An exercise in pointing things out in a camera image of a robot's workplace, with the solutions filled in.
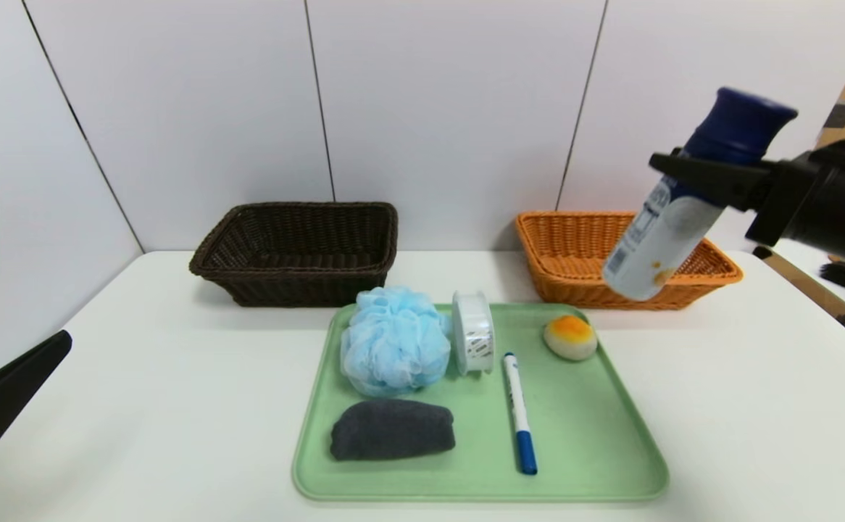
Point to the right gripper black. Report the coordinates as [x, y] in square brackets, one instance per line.
[772, 199]

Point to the white bottle with blue cap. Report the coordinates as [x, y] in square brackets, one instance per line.
[654, 246]

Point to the white bun with orange top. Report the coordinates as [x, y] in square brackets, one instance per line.
[569, 339]

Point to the white tape roll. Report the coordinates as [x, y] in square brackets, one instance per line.
[473, 330]

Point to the blue and white marker pen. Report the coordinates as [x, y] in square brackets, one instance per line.
[519, 406]

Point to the light blue bath loofah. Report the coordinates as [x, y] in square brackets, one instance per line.
[393, 344]

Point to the orange wicker basket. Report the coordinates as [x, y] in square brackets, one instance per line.
[567, 275]

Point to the dark brown wicker basket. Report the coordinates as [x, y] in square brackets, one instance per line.
[299, 286]

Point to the white side table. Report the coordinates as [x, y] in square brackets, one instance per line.
[803, 272]

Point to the light green plastic tray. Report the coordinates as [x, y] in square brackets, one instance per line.
[582, 435]

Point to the dark grey rolled towel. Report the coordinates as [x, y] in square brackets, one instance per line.
[393, 431]

